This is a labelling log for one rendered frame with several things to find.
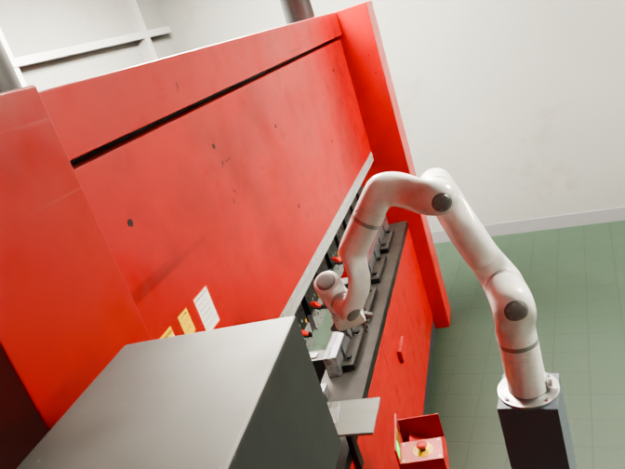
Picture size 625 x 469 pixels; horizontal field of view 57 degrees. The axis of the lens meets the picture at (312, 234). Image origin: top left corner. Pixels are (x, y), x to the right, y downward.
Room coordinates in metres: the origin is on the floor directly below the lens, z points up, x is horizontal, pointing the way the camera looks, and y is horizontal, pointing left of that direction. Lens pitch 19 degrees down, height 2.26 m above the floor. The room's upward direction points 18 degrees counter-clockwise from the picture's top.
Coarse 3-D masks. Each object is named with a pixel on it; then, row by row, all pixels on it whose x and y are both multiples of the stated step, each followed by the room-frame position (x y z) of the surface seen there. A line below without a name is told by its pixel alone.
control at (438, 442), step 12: (408, 420) 1.84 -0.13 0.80; (420, 420) 1.83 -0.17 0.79; (432, 420) 1.82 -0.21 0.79; (408, 432) 1.85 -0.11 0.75; (420, 432) 1.84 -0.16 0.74; (432, 432) 1.83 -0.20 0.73; (408, 444) 1.74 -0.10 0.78; (432, 444) 1.71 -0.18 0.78; (444, 444) 1.77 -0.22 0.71; (396, 456) 1.66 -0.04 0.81; (408, 456) 1.69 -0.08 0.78; (432, 456) 1.65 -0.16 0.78; (444, 456) 1.65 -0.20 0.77; (408, 468) 1.66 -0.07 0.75; (420, 468) 1.65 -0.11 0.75; (432, 468) 1.64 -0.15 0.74; (444, 468) 1.63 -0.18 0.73
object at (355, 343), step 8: (360, 328) 2.45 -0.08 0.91; (352, 336) 2.40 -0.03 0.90; (360, 336) 2.38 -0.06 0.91; (352, 344) 2.33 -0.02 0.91; (360, 344) 2.33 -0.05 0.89; (352, 352) 2.27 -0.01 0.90; (344, 360) 2.22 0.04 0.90; (352, 360) 2.20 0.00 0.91; (344, 368) 2.19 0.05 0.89; (352, 368) 2.17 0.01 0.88
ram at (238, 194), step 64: (320, 64) 3.18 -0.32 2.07; (192, 128) 1.70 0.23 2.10; (256, 128) 2.12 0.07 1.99; (320, 128) 2.85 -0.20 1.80; (128, 192) 1.33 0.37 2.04; (192, 192) 1.58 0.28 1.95; (256, 192) 1.95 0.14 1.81; (320, 192) 2.57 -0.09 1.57; (128, 256) 1.24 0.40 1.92; (192, 256) 1.46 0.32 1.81; (256, 256) 1.79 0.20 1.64; (320, 256) 2.33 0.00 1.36; (192, 320) 1.36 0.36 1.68; (256, 320) 1.65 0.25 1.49
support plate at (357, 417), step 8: (344, 400) 1.81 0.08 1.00; (352, 400) 1.79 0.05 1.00; (360, 400) 1.78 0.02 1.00; (368, 400) 1.76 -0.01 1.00; (376, 400) 1.75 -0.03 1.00; (344, 408) 1.76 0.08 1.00; (352, 408) 1.75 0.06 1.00; (360, 408) 1.74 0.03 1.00; (368, 408) 1.72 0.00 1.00; (376, 408) 1.71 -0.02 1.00; (344, 416) 1.72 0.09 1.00; (352, 416) 1.70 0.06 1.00; (360, 416) 1.69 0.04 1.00; (368, 416) 1.68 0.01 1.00; (376, 416) 1.67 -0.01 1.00; (336, 424) 1.69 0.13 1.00; (344, 424) 1.67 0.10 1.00; (352, 424) 1.66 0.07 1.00; (360, 424) 1.65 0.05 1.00; (368, 424) 1.63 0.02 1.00; (344, 432) 1.64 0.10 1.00; (352, 432) 1.62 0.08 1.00; (360, 432) 1.61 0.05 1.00; (368, 432) 1.60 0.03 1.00
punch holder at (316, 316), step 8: (312, 280) 2.16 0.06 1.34; (312, 288) 2.14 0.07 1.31; (304, 296) 2.04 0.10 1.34; (312, 296) 2.11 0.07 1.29; (304, 304) 2.05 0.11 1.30; (304, 312) 2.05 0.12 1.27; (312, 312) 2.06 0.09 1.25; (320, 312) 2.12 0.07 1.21; (312, 320) 2.04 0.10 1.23; (320, 320) 2.10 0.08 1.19; (312, 328) 2.05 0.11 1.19
